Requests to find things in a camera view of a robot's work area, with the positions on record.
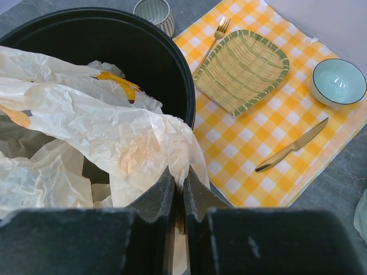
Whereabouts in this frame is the striped ceramic cup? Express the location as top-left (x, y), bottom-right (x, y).
top-left (133, 0), bottom-right (175, 38)

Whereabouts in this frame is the gold fork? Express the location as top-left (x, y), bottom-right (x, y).
top-left (193, 16), bottom-right (231, 77)

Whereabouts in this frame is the yellow white checkered cloth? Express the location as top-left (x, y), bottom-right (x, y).
top-left (175, 1), bottom-right (366, 207)

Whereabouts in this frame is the woven bamboo tray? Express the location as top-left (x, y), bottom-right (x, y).
top-left (194, 30), bottom-right (290, 117)

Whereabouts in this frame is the orange banana print plastic bag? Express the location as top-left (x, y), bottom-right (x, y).
top-left (1, 47), bottom-right (209, 217)

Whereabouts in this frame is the black plastic trash bin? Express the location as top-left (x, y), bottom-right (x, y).
top-left (0, 7), bottom-right (197, 209)

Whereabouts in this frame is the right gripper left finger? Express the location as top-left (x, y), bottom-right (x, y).
top-left (124, 168), bottom-right (176, 274)

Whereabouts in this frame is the light blue ceramic bowl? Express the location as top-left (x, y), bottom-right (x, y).
top-left (310, 58), bottom-right (366, 107)

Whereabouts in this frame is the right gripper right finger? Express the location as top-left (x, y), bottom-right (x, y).
top-left (183, 168), bottom-right (232, 274)

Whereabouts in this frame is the gold knife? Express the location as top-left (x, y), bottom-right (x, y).
top-left (255, 117), bottom-right (329, 172)

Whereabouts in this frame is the green plastic bag of trash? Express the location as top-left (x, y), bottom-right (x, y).
top-left (354, 189), bottom-right (367, 243)

